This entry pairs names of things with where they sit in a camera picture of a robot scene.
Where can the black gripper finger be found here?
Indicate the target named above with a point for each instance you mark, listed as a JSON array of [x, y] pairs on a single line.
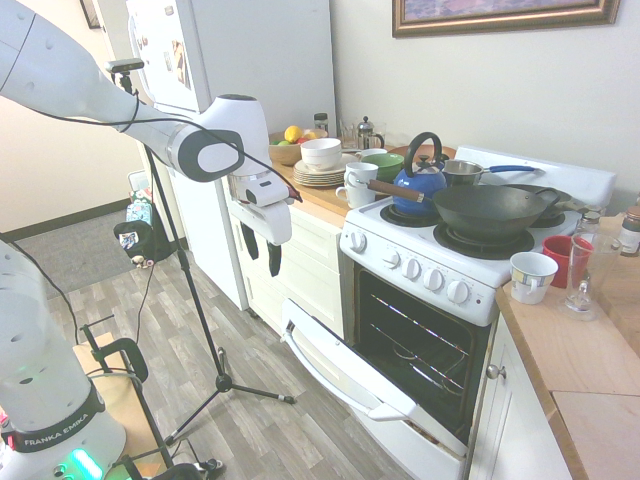
[[273, 259], [250, 243]]

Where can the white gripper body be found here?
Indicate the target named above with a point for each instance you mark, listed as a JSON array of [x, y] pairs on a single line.
[[268, 218]]

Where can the white oven door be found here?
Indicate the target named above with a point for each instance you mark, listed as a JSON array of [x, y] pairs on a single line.
[[370, 380]]

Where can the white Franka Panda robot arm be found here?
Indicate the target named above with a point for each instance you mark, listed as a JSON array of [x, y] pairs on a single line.
[[75, 100]]

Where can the white lower kitchen cabinet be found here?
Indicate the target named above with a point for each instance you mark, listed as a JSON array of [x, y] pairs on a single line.
[[295, 270]]

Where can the stack of white plates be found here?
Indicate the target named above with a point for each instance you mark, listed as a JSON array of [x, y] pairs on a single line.
[[320, 176]]

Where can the wooden fruit bowl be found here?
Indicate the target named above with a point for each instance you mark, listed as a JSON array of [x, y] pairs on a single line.
[[285, 152]]

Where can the white ceramic bowl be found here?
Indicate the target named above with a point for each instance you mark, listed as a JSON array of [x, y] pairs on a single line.
[[321, 152]]

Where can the yellow lemon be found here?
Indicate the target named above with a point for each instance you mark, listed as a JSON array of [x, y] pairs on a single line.
[[293, 133]]

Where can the glass jar with black lid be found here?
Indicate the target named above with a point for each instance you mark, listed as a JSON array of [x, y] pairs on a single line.
[[321, 122]]

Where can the colourful gift bag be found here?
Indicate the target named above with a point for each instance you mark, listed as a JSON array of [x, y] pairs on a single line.
[[139, 210]]

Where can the white small bowl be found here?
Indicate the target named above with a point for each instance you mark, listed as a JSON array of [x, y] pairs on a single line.
[[371, 153]]

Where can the white refrigerator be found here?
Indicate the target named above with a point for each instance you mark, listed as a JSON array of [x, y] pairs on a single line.
[[240, 100]]

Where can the green ceramic bowl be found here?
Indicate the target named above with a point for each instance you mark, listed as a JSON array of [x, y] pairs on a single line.
[[382, 165]]

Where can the glass french press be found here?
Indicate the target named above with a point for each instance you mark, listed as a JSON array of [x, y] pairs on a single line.
[[367, 132]]

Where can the wooden round board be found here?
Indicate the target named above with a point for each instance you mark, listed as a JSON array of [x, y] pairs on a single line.
[[402, 150]]

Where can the black C-clamp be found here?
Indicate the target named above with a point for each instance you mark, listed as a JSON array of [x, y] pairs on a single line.
[[117, 360]]

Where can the white electric stove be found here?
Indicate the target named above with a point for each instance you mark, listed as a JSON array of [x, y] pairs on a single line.
[[450, 280]]

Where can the grey floor mat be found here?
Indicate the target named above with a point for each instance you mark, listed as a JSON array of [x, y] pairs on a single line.
[[70, 250]]

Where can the white mug with coloured pattern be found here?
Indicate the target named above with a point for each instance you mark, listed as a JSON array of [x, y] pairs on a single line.
[[531, 278]]

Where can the red cup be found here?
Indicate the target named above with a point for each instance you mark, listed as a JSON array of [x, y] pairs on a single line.
[[557, 252]]

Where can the white cabinet with metal knob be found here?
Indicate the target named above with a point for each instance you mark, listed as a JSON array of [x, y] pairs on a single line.
[[515, 415]]

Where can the clear glass juicer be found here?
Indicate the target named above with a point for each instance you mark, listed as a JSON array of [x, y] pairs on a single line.
[[582, 300]]

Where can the clear glass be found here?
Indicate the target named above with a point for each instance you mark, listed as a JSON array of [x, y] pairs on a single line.
[[590, 265]]

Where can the glass shaker with metal lid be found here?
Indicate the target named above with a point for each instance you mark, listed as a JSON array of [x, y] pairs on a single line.
[[589, 223]]

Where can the brown spice jar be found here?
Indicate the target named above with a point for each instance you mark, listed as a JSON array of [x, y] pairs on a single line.
[[631, 232]]

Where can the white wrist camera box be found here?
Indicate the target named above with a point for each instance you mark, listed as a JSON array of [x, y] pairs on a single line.
[[265, 192]]

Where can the black camera tripod stand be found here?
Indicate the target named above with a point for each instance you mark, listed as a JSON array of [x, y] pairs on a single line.
[[195, 280]]

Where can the black exterior camera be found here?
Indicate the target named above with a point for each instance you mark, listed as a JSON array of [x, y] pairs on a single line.
[[125, 65]]

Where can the framed picture with wooden frame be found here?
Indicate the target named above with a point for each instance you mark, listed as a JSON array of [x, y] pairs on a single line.
[[505, 17]]

